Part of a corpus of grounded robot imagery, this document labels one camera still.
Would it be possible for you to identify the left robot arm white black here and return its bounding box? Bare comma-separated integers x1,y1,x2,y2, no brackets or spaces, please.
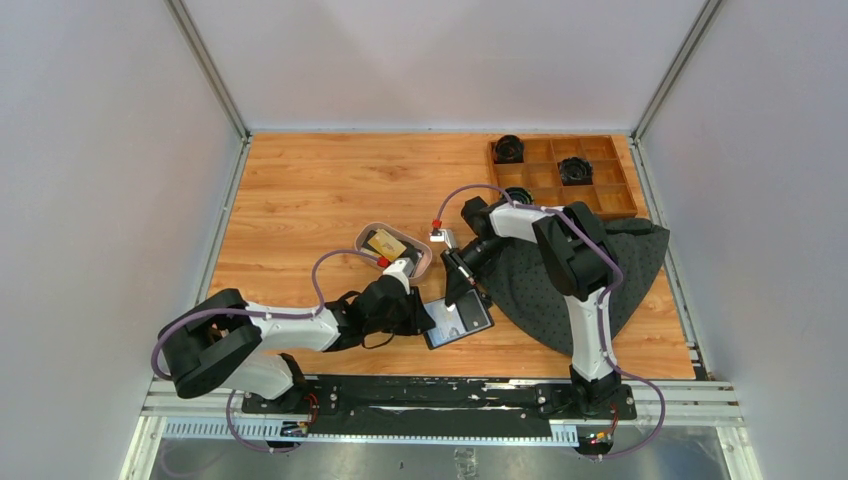
151,275,436,413

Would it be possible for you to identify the aluminium frame rail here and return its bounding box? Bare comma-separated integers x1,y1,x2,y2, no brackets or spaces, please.
121,378,757,479

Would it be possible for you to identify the black rolled belt top left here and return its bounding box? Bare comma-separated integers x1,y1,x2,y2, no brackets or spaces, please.
492,135,525,165

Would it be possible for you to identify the wooden compartment tray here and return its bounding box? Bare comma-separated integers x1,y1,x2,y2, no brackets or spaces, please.
487,134,638,220

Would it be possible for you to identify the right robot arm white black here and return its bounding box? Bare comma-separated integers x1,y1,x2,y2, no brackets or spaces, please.
440,197,624,418

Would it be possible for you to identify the silver VIP credit card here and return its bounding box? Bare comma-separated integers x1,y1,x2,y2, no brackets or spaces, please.
424,299,466,349

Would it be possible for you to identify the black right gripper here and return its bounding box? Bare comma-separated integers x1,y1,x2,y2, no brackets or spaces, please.
441,237,511,307

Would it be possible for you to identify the pink oval card tray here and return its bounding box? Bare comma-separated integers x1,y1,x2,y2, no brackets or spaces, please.
353,222,433,285

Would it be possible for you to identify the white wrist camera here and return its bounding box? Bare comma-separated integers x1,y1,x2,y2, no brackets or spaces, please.
429,219,459,249
382,258,416,293

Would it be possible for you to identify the black rolled belt green pattern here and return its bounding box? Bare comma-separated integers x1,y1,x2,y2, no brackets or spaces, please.
505,186,535,206

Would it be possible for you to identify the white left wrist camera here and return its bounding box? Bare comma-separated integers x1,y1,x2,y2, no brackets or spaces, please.
382,258,416,293

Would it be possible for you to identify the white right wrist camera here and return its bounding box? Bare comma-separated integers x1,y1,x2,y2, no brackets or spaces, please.
429,219,459,249

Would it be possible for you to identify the black credit card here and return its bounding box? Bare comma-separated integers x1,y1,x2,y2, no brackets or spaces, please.
457,291,494,334

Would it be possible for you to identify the black rolled belt middle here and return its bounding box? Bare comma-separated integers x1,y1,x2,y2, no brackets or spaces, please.
558,156,594,186

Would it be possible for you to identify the dark grey dotted cloth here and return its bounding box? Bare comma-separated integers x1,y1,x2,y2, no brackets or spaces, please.
480,217,670,355

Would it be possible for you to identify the black card holder wallet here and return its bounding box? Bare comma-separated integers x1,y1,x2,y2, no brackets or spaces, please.
424,291,494,350

